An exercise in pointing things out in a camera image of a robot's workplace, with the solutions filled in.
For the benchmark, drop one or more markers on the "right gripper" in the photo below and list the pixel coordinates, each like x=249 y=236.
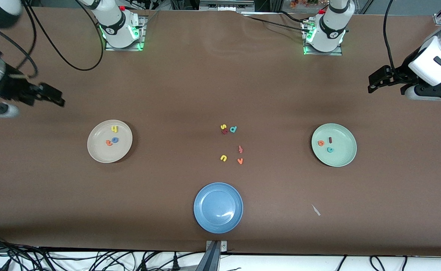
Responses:
x=12 y=89

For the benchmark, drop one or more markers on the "aluminium frame bar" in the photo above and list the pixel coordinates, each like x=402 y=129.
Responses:
x=224 y=5

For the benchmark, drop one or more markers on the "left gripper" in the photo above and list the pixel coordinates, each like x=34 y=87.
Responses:
x=400 y=73

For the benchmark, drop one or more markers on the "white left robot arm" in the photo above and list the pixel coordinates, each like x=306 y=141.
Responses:
x=331 y=30

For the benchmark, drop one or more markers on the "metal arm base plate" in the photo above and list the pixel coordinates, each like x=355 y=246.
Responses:
x=322 y=54
x=124 y=49

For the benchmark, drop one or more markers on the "brown table cover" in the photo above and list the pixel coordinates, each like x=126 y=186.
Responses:
x=220 y=94

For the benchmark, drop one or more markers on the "orange flowers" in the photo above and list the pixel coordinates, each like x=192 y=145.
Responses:
x=303 y=3

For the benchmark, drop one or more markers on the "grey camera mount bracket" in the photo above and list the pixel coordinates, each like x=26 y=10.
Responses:
x=213 y=254

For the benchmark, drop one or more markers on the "green plate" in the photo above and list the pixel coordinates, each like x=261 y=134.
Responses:
x=341 y=158

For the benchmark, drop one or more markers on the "blue plate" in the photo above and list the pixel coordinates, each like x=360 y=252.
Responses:
x=218 y=207

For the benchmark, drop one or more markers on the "white paper scrap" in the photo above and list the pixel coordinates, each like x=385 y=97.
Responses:
x=316 y=210

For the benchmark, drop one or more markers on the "beige plate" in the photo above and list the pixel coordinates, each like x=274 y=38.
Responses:
x=100 y=152

